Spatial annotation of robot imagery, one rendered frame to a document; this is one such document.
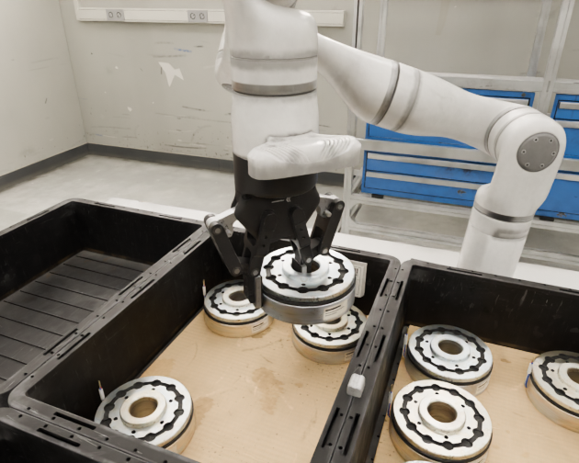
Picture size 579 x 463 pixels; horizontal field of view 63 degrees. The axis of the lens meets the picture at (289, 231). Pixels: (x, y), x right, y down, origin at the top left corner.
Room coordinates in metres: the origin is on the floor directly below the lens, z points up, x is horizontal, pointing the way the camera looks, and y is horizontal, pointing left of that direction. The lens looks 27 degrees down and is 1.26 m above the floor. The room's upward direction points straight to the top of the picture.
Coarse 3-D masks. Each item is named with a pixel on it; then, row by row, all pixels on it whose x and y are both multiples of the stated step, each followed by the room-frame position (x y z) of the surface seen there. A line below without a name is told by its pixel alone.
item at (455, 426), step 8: (424, 400) 0.37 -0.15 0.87; (432, 400) 0.37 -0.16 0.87; (440, 400) 0.37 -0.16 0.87; (448, 400) 0.37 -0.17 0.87; (424, 408) 0.36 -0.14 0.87; (448, 408) 0.36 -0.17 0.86; (456, 408) 0.36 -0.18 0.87; (424, 416) 0.35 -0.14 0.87; (456, 416) 0.35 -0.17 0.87; (464, 416) 0.35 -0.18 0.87; (432, 424) 0.34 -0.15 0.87; (440, 424) 0.34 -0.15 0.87; (448, 424) 0.34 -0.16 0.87; (456, 424) 0.34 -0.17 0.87; (464, 424) 0.34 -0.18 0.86; (440, 432) 0.33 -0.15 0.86; (448, 432) 0.33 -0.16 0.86; (456, 432) 0.33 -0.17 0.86
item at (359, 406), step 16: (400, 272) 0.53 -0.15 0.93; (448, 272) 0.53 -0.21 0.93; (464, 272) 0.53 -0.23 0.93; (480, 272) 0.53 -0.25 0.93; (400, 288) 0.51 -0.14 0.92; (528, 288) 0.50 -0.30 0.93; (544, 288) 0.49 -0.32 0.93; (560, 288) 0.49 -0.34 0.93; (400, 304) 0.46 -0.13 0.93; (384, 320) 0.43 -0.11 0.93; (384, 336) 0.40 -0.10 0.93; (384, 352) 0.38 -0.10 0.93; (368, 368) 0.35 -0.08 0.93; (368, 384) 0.33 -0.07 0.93; (368, 400) 0.31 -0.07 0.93; (352, 416) 0.29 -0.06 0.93; (352, 432) 0.29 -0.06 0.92; (336, 448) 0.26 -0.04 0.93; (352, 448) 0.26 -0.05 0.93
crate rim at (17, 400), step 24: (288, 240) 0.62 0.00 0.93; (168, 264) 0.55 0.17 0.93; (144, 288) 0.49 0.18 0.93; (384, 288) 0.51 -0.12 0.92; (120, 312) 0.44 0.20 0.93; (96, 336) 0.41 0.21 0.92; (360, 336) 0.40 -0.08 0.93; (48, 360) 0.36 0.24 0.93; (360, 360) 0.36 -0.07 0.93; (24, 384) 0.33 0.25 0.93; (24, 408) 0.30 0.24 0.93; (48, 408) 0.30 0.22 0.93; (336, 408) 0.30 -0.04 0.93; (96, 432) 0.28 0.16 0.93; (120, 432) 0.28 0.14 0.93; (336, 432) 0.28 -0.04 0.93; (144, 456) 0.25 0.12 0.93; (168, 456) 0.25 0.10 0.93; (312, 456) 0.25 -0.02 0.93
